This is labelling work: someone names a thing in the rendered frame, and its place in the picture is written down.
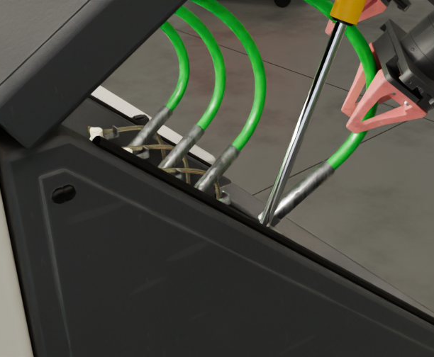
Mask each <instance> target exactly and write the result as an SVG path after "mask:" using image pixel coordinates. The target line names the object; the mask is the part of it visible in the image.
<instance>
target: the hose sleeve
mask: <svg viewBox="0 0 434 357"><path fill-rule="evenodd" d="M334 173H335V169H334V168H333V167H332V166H331V165H330V164H329V163H328V162H327V161H325V160H324V161H323V162H322V163H320V164H319V165H318V166H317V167H315V169H314V170H313V171H311V172H310V173H309V174H308V175H307V176H305V177H304V178H303V179H302V180H301V181H299V182H298V183H297V184H296V185H295V186H294V187H293V188H292V189H291V190H289V191H288V192H287V193H286V194H284V195H283V196H282V197H281V199H280V201H279V204H278V206H277V209H276V212H275V214H274V215H275V216H276V217H277V218H278V219H282V218H283V217H284V216H286V215H287V214H288V213H290V212H291V211H292V210H293V209H294V208H295V207H296V206H297V205H298V204H299V203H301V202H302V201H303V200H304V199H306V198H307V197H308V196H309V195H311V194H312V192H314V191H315V190H316V189H317V188H318V187H319V186H322V185H323V183H324V182H326V181H327V180H328V179H329V178H330V177H331V176H332V175H333V174H334Z"/></svg>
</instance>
